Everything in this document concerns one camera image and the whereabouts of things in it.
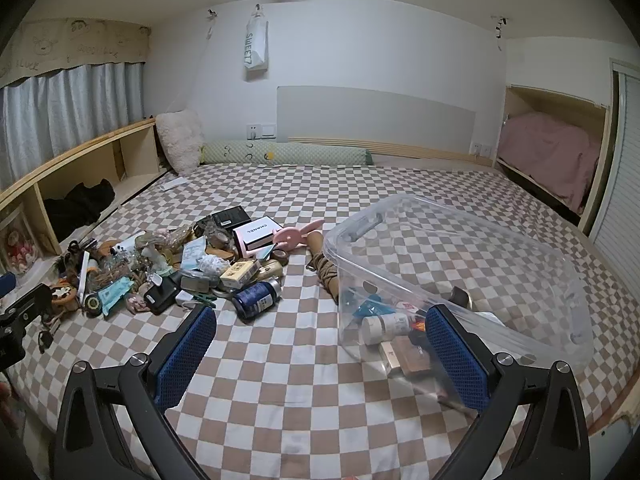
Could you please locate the small beige box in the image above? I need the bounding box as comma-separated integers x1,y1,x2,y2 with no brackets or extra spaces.
380,340,431,378

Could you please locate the wicker basket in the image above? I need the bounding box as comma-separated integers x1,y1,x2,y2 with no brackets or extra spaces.
50,282,81,313

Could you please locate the blue plastic packet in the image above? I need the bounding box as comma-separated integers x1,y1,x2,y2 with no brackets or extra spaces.
357,297,388,318

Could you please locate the clear bag of small items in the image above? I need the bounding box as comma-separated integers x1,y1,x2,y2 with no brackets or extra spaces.
322,192,595,406

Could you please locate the white flat stick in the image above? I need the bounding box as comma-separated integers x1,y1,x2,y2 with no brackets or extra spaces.
75,252,91,293

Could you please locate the white plush figurine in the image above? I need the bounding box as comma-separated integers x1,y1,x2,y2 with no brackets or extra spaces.
142,242,168,273

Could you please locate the gold computer mouse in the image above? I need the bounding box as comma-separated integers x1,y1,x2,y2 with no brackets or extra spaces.
255,259,286,283

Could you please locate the face mask packet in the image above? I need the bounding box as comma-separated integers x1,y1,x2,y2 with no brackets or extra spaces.
180,238,208,271

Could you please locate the checkered blanket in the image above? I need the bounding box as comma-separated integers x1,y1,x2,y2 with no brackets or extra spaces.
10,162,618,480

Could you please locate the white fluffy pillow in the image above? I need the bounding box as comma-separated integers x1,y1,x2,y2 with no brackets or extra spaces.
156,109,205,177

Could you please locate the cream carton box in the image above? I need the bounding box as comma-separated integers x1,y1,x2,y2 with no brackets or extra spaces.
219,259,261,291

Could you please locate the wooden shelf unit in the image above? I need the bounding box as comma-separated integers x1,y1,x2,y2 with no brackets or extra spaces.
0,117,168,276

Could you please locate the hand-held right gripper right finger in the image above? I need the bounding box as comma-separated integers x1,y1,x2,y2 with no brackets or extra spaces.
425,304,591,480

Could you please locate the pink rabbit-shaped holder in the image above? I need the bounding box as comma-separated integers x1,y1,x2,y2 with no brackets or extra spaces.
274,221,325,251

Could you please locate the white jar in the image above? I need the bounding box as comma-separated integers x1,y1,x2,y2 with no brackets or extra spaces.
362,312,418,346

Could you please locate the dark blue bottle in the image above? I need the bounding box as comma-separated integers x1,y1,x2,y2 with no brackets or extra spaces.
233,280,283,323

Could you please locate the wooden alcove frame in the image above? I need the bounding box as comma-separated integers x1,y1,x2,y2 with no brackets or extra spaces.
495,85,613,233

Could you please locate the green bolster pillow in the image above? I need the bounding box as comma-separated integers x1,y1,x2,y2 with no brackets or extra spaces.
200,141,375,167

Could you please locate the black hard case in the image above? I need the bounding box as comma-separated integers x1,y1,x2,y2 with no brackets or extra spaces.
145,275,181,316

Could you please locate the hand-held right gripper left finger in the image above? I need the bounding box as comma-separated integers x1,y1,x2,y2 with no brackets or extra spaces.
54,304,218,480

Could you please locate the pink blanket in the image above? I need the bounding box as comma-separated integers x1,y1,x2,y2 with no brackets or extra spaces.
500,112,601,216

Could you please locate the teal packet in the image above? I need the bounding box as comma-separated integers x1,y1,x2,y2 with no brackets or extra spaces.
92,280,133,317

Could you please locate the cardboard tube with rope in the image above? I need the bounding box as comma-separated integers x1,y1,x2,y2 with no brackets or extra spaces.
306,232,346,303

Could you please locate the white box with black trim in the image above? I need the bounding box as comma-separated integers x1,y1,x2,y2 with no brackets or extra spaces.
232,217,283,256

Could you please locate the pale blue curtain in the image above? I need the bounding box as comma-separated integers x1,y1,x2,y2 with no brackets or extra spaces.
0,62,146,191

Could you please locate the white louvered door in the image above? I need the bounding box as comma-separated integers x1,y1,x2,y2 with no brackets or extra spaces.
590,57,640,281

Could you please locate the crinkled clear plastic bag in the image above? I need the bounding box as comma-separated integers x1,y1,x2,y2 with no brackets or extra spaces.
100,250,146,281

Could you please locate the white hanging paper bag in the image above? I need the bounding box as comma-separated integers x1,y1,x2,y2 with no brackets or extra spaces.
244,4,270,83

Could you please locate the boxed plush toy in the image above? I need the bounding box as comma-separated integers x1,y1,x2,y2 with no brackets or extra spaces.
0,210,38,273

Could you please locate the beige printed valance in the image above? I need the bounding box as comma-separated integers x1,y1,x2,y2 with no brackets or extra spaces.
0,17,152,88

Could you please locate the black cloth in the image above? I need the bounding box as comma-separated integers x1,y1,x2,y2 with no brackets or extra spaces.
44,178,117,243

